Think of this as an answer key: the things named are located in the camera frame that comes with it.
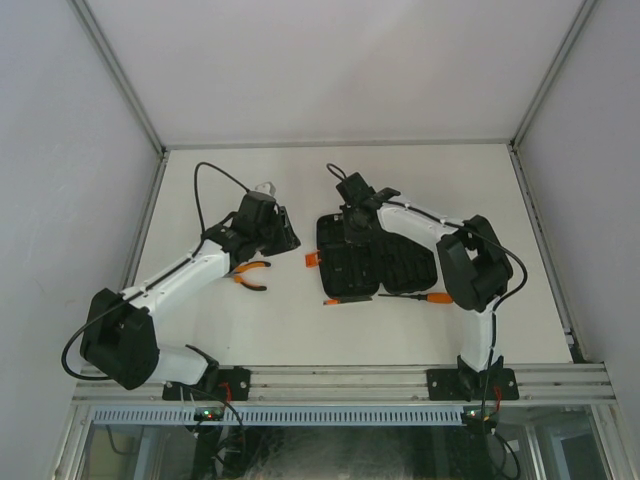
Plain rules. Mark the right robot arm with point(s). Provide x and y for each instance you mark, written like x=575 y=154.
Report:
x=471 y=263

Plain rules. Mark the aluminium front rail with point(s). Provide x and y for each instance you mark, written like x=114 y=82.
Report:
x=538 y=385

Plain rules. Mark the blue slotted cable duct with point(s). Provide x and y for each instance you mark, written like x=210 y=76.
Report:
x=270 y=416

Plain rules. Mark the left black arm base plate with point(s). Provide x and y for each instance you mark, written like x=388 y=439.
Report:
x=228 y=384

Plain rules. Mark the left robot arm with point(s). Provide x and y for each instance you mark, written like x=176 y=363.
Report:
x=119 y=338

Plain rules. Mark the black plastic tool case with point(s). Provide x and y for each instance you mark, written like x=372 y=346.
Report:
x=392 y=262

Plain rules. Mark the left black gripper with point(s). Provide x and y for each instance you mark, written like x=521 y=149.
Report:
x=286 y=239

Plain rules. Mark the orange handle needle-nose pliers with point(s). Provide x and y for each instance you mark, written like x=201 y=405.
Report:
x=244 y=275

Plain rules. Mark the orange handle screwdriver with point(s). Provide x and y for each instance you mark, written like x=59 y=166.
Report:
x=436 y=298

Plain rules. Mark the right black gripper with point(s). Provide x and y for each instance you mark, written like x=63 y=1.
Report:
x=351 y=236

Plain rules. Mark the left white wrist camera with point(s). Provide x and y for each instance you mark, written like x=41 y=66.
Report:
x=267 y=188

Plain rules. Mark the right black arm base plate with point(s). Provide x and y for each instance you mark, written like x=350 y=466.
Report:
x=452 y=384

